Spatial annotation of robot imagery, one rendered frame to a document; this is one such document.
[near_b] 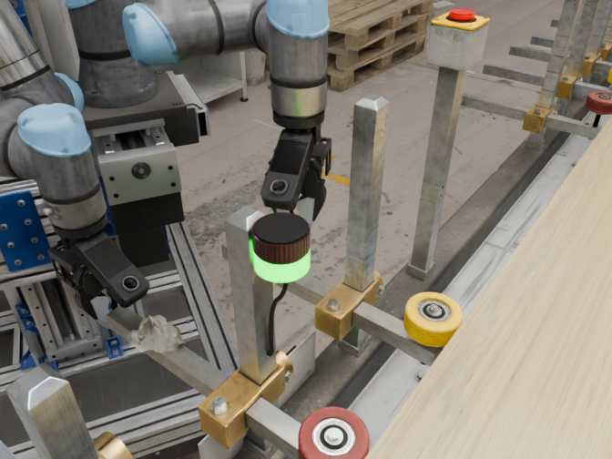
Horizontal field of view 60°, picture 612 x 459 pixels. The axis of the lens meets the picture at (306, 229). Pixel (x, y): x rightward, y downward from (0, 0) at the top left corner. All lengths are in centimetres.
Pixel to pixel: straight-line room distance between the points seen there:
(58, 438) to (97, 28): 74
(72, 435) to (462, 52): 74
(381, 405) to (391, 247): 144
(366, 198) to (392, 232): 172
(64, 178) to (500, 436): 60
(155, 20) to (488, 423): 62
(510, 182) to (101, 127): 104
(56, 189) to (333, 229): 186
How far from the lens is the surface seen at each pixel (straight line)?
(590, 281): 93
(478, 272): 134
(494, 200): 146
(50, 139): 71
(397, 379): 107
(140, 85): 111
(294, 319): 204
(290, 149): 72
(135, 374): 166
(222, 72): 394
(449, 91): 95
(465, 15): 92
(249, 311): 64
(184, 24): 72
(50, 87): 87
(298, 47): 68
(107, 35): 107
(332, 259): 231
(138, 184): 103
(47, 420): 50
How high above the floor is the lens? 144
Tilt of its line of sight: 36 degrees down
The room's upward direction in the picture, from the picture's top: straight up
